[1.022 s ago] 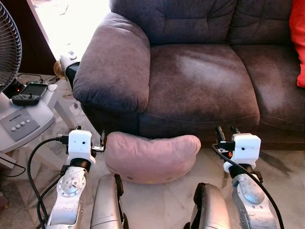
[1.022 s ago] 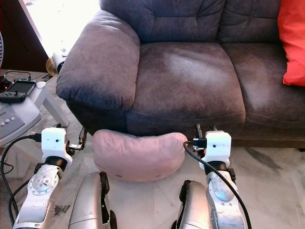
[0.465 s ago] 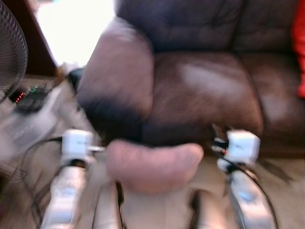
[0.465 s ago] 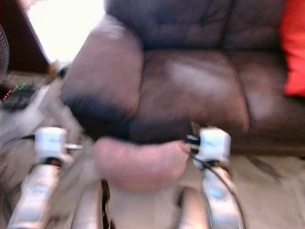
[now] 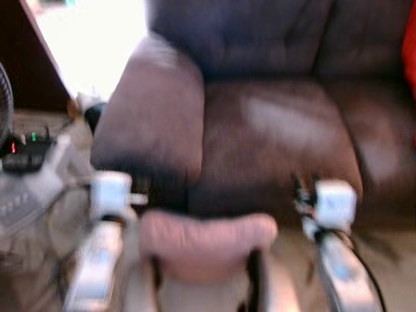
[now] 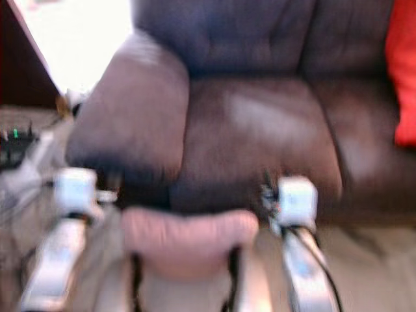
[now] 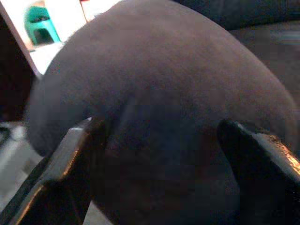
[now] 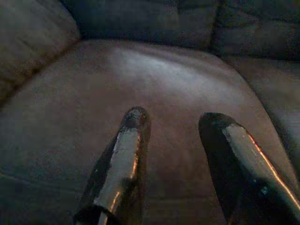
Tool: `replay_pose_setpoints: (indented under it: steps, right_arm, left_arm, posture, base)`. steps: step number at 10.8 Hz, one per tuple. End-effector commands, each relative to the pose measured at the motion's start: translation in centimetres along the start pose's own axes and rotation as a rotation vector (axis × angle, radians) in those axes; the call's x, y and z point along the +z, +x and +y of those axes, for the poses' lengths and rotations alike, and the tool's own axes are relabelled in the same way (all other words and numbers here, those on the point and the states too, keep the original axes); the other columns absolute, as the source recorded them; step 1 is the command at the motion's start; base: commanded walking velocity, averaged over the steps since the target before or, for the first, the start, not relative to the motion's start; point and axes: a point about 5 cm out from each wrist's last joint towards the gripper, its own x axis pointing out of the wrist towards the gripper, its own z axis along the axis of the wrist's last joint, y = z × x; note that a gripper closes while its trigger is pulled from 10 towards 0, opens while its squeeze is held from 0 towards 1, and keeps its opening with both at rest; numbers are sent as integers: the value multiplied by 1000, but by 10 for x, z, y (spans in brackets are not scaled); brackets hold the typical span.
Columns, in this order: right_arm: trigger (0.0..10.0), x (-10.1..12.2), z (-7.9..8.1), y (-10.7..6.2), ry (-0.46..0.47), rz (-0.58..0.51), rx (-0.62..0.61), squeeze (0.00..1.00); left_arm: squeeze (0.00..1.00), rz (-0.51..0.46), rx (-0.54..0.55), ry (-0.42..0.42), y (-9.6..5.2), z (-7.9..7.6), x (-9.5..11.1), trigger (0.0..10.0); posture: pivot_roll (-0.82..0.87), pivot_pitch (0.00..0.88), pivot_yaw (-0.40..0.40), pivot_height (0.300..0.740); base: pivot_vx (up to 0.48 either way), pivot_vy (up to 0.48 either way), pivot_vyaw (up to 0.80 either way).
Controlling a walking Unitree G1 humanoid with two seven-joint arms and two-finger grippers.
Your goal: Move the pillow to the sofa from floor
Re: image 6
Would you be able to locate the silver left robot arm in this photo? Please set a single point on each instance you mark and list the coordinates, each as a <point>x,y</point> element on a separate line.
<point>55,263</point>

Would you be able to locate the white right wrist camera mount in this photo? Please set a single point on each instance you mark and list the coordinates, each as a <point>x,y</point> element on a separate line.
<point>296,200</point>

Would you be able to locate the dark wooden cabinet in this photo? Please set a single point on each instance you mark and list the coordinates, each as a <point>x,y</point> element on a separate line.
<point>26,65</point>

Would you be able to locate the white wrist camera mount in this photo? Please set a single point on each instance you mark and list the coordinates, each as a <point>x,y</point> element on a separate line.
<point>75,190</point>
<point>296,200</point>

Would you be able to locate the red pillow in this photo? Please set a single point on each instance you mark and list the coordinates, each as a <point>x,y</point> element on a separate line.
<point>403,71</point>

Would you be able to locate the black power strip with lights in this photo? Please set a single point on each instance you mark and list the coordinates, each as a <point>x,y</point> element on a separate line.
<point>16,146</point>

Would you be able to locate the pink pillow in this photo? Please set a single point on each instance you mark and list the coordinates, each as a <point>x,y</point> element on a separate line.
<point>188,240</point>

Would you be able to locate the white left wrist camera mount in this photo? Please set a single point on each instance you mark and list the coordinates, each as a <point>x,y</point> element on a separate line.
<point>75,190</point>

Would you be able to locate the brown fabric sofa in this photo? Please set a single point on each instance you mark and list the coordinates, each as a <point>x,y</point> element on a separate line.
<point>260,123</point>

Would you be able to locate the white flat device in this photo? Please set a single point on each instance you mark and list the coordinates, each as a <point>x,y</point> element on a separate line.
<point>26,175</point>

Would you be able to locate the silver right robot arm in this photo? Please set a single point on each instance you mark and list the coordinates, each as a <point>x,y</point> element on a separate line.
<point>305,273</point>

